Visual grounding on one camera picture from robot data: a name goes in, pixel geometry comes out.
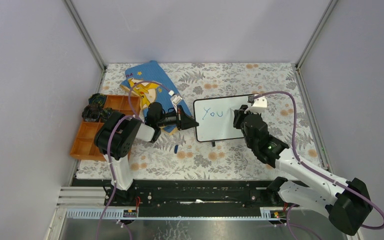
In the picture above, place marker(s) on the orange wooden compartment tray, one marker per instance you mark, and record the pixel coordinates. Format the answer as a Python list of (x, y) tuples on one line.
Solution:
[(83, 147)]

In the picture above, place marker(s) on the aluminium frame post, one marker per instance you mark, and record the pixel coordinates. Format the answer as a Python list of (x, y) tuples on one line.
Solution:
[(315, 35), (72, 10)]

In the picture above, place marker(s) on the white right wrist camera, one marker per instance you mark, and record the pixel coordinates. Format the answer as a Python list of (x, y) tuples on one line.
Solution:
[(258, 104)]

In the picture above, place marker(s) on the aluminium frame post right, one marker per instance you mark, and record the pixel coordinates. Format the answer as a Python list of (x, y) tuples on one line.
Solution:
[(315, 35)]

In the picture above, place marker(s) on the white whiteboard black frame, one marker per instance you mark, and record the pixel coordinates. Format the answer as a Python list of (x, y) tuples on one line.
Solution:
[(215, 117)]

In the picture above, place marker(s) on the dark patterned cloth roll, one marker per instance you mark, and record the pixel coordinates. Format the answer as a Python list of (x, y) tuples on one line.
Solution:
[(98, 99), (91, 113), (105, 114)]

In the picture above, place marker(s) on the aluminium frame post left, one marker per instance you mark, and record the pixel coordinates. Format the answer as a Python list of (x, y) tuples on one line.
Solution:
[(72, 10)]

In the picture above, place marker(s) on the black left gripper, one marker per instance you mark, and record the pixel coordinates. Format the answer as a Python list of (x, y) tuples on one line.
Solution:
[(183, 121)]

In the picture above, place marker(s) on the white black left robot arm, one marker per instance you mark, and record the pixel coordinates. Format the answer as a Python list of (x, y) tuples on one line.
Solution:
[(116, 137)]

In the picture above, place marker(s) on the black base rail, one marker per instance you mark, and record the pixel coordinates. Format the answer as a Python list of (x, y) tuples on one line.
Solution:
[(156, 193)]

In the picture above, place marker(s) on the blue marker cap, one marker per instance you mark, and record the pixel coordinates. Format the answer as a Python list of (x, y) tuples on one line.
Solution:
[(176, 148)]

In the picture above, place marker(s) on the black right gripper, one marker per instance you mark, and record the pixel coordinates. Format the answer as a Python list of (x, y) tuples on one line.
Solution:
[(239, 114)]

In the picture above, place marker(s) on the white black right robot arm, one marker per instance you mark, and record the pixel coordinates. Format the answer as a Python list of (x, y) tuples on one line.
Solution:
[(345, 203)]

